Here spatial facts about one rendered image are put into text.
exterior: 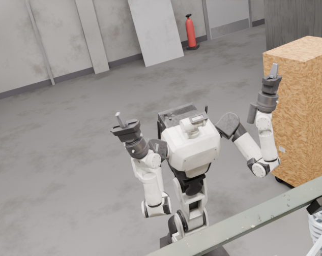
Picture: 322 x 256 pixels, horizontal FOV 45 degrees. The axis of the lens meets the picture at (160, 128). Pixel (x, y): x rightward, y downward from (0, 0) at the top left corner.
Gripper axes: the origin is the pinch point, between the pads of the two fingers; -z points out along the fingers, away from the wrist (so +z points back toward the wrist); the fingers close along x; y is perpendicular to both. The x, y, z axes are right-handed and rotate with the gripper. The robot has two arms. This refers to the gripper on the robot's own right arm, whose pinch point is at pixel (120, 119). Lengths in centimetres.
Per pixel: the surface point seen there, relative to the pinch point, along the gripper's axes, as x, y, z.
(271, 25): 39, -445, 201
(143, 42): -201, -544, 206
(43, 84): -402, -474, 195
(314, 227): 66, 83, -35
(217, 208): -25, -104, 187
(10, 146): -325, -240, 162
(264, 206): 62, 86, -43
